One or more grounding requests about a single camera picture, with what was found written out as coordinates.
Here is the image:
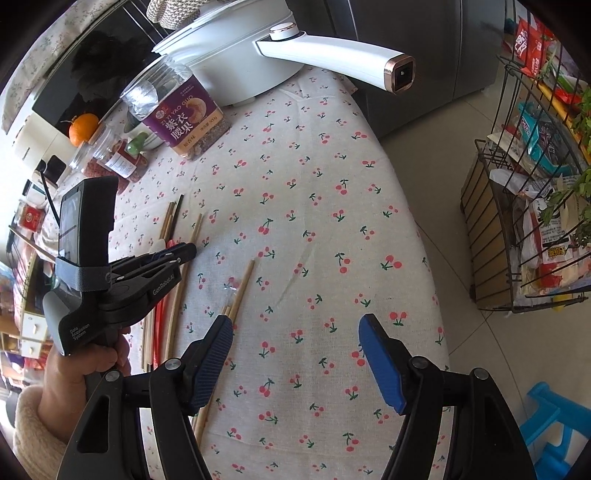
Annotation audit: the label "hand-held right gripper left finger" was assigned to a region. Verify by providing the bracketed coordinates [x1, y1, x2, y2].
[55, 316, 236, 480]

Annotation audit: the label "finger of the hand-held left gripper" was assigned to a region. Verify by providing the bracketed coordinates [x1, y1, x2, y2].
[108, 243, 197, 274]
[115, 259, 182, 283]

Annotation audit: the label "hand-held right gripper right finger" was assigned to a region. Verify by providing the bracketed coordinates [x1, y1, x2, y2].
[358, 314, 539, 480]

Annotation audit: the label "pile of wooden chopsticks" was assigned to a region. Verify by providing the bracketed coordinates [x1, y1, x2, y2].
[141, 194, 219, 374]

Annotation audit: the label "person's left forearm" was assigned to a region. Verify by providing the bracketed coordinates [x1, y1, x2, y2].
[14, 385, 70, 480]

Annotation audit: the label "person's left hand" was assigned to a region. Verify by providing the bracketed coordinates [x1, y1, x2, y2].
[38, 338, 133, 439]

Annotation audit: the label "red plastic wrapper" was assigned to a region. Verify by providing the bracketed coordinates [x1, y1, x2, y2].
[151, 237, 178, 370]

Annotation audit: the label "red label nut jar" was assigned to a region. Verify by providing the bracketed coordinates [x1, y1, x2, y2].
[18, 200, 48, 232]

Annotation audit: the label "spice jar with red contents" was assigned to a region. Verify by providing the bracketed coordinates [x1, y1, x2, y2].
[83, 154, 136, 184]

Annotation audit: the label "glass jar with wooden lid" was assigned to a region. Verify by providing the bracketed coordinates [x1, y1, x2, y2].
[69, 127, 116, 177]

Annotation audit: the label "spice jar with white label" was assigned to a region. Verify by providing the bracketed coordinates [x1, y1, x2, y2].
[107, 140, 149, 180]

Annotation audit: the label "white air fryer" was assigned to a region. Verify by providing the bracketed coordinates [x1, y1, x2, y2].
[11, 113, 71, 172]

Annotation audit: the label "orange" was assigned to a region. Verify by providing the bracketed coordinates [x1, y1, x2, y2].
[69, 113, 100, 147]

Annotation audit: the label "white drawer box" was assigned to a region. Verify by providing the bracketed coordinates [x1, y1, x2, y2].
[21, 311, 51, 358]

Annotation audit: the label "white bowl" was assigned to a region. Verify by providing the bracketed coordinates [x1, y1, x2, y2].
[124, 108, 165, 151]

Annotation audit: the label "cherry print tablecloth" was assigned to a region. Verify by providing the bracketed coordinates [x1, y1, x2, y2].
[28, 65, 451, 480]

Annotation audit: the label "black microwave oven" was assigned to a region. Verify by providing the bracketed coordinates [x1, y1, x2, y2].
[32, 7, 168, 136]

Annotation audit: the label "blue plastic stool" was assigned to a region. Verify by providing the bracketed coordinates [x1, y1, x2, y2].
[519, 382, 591, 480]

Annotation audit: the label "floral cloth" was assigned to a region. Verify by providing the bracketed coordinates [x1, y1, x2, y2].
[2, 0, 127, 134]

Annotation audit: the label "white electric pot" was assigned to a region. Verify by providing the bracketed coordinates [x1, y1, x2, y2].
[152, 0, 416, 109]

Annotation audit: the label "woven basket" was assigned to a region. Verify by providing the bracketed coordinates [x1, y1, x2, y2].
[147, 0, 200, 20]

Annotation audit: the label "green leafy vegetables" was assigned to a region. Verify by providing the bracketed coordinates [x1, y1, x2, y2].
[538, 168, 591, 250]

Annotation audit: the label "heap of snack packets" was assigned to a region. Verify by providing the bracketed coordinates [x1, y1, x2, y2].
[489, 14, 591, 303]

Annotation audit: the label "grey refrigerator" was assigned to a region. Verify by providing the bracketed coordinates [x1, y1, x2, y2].
[286, 0, 514, 139]

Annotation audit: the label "black wire rack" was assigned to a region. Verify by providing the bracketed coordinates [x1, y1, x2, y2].
[459, 0, 591, 315]

